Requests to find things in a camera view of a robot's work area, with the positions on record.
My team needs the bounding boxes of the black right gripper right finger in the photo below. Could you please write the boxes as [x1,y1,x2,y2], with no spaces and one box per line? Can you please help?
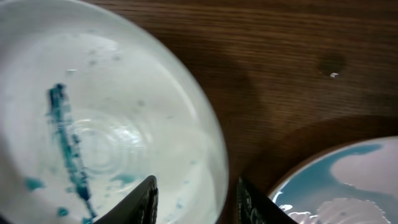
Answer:
[237,177,297,224]

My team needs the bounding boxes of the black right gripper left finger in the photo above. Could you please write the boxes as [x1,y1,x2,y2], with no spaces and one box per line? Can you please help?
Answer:
[94,175,159,224]

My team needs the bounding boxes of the white plate blue puddle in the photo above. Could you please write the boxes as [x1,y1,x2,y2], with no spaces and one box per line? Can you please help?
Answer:
[269,136,397,223]

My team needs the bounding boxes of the white plate long blue streak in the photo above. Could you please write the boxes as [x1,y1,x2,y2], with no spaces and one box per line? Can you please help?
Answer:
[1,1,229,223]

